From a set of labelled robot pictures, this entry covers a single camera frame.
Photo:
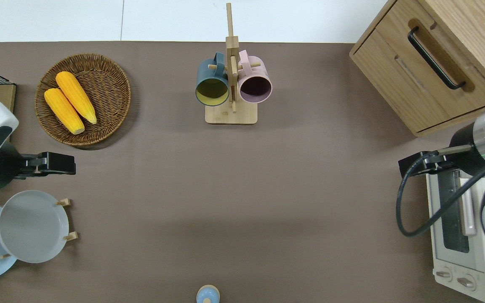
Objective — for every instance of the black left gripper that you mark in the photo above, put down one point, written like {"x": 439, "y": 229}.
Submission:
{"x": 32, "y": 159}

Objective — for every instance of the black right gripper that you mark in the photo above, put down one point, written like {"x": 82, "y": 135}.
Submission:
{"x": 446, "y": 162}

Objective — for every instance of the gray plate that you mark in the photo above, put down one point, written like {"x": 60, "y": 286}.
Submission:
{"x": 32, "y": 227}

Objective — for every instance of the wooden plate rack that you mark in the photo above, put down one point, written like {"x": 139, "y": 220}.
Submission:
{"x": 72, "y": 236}

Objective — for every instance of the yellow corn cob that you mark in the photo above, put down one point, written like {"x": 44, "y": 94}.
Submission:
{"x": 63, "y": 110}
{"x": 76, "y": 97}

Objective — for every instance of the brown wicker basket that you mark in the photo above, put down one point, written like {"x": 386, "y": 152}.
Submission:
{"x": 107, "y": 92}

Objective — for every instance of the white toaster oven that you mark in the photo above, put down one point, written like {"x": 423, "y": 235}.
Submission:
{"x": 449, "y": 261}

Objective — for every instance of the wooden cabinet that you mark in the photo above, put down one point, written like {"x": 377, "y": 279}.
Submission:
{"x": 394, "y": 75}

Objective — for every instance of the dark blue mug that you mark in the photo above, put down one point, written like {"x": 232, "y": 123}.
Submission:
{"x": 206, "y": 71}

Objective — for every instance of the wooden mug tree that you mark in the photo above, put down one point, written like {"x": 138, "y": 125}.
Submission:
{"x": 232, "y": 115}

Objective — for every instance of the blue call bell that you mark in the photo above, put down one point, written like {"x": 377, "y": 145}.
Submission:
{"x": 208, "y": 294}

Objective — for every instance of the pink mug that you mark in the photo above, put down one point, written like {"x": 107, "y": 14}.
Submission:
{"x": 261, "y": 71}

